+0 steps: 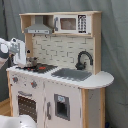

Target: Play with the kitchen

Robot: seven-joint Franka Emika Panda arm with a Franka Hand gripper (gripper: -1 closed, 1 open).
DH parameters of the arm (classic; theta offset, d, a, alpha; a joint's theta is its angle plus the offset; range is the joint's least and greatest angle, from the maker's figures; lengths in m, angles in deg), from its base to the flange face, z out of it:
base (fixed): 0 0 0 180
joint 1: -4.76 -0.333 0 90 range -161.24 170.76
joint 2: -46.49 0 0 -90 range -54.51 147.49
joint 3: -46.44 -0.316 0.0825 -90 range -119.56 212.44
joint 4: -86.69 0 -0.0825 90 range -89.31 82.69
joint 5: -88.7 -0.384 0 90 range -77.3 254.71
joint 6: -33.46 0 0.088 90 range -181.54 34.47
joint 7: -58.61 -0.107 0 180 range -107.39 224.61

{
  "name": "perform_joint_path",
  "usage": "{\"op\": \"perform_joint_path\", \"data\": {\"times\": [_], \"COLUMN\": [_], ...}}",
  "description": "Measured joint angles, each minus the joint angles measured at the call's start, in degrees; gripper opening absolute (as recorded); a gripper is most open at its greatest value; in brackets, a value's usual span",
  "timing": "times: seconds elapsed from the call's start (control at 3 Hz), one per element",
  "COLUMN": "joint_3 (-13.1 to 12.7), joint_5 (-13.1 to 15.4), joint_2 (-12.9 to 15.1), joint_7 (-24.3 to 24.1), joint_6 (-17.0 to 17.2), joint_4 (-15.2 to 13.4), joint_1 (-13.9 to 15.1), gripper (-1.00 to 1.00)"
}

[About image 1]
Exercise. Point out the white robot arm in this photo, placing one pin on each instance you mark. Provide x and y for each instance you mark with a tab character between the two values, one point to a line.
6	50

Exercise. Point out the toy oven door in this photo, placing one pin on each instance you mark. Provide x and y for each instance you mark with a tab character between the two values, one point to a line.
27	105

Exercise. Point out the left red oven knob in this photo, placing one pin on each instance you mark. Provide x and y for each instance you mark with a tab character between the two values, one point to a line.
15	79

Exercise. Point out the small metal pot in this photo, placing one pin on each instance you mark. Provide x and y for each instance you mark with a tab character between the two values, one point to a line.
31	61

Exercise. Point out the wooden toy kitchen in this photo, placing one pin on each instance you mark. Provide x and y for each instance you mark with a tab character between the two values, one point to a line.
67	87

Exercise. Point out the black toy faucet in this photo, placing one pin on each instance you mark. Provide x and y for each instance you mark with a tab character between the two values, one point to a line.
82	57

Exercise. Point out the right red oven knob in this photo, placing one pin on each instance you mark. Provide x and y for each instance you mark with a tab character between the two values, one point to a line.
33	84

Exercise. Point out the toy microwave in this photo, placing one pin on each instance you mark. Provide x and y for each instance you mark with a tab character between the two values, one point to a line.
73	24

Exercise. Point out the black toy stovetop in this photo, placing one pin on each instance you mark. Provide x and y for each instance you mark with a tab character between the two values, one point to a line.
39	68

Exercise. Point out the grey range hood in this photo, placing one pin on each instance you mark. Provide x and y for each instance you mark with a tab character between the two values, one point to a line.
38	27

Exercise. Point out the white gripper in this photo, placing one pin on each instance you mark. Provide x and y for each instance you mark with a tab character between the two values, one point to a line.
19	47

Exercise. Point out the grey toy sink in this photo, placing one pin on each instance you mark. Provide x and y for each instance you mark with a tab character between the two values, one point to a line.
72	74

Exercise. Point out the red oven knob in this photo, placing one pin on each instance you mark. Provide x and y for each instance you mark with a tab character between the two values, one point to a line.
33	84
15	79

